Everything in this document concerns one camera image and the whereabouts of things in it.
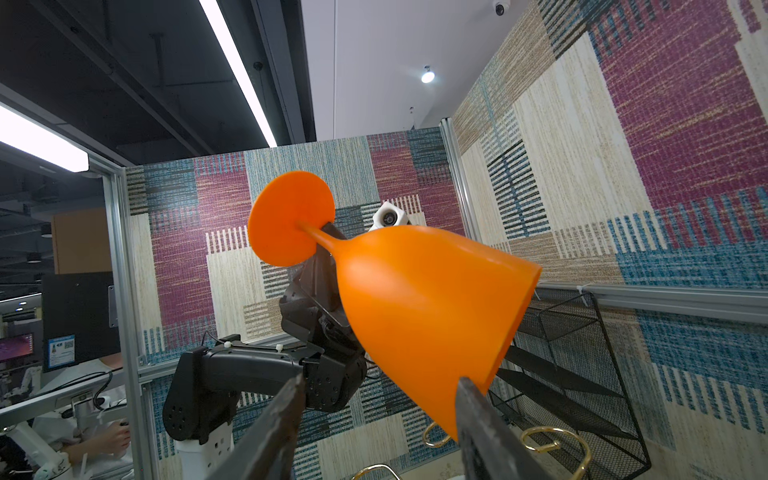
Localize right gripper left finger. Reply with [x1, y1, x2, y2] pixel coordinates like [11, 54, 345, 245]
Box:
[203, 373, 306, 479]

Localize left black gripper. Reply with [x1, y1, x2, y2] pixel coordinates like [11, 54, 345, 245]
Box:
[279, 245, 367, 413]

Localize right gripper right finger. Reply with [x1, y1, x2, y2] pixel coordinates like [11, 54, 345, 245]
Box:
[455, 377, 551, 480]

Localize orange back wine glass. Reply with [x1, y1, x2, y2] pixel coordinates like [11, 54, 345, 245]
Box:
[247, 171, 542, 437]

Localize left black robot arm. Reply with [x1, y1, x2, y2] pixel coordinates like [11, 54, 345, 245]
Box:
[162, 247, 368, 479]

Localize gold wire glass rack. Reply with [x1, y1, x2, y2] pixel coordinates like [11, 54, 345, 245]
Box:
[350, 419, 593, 480]

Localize black wire shelf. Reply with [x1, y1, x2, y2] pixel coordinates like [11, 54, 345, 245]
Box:
[488, 290, 651, 479]

